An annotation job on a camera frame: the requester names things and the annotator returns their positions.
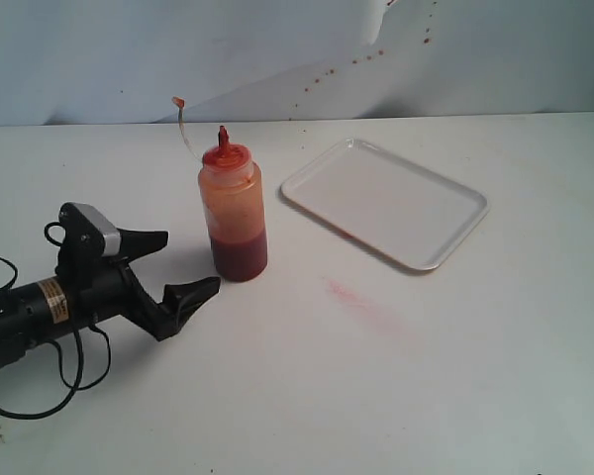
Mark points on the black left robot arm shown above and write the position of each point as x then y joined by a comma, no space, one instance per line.
33,314

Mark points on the white rectangular tray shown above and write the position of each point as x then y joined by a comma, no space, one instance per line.
396,208

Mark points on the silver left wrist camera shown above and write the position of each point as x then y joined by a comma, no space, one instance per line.
89,231

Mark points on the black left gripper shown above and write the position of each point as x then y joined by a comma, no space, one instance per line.
105,287

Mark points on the red sauce squeeze bottle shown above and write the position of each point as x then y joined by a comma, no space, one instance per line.
230,186

